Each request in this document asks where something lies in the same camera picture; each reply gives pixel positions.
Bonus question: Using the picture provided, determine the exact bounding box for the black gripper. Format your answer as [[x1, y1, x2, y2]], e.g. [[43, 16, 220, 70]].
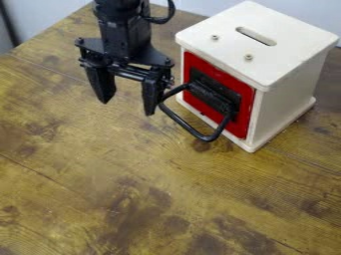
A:
[[74, 18, 173, 116]]

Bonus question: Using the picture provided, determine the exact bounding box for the red drawer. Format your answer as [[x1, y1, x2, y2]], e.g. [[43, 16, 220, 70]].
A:
[[181, 52, 253, 138]]

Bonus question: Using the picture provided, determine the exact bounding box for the black drawer handle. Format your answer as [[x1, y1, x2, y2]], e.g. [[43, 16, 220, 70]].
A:
[[158, 68, 240, 142]]

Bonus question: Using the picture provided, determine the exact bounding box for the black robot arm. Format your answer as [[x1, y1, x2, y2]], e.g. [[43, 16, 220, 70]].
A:
[[74, 0, 175, 116]]

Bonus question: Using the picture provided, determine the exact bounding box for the white wooden cabinet box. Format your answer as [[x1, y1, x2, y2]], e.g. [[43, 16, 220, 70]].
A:
[[175, 1, 338, 152]]

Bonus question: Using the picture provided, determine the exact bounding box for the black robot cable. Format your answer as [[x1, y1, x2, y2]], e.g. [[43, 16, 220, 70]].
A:
[[144, 0, 176, 25]]

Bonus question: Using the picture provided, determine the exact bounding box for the dark vertical post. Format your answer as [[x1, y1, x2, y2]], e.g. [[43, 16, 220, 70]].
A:
[[0, 0, 19, 47]]

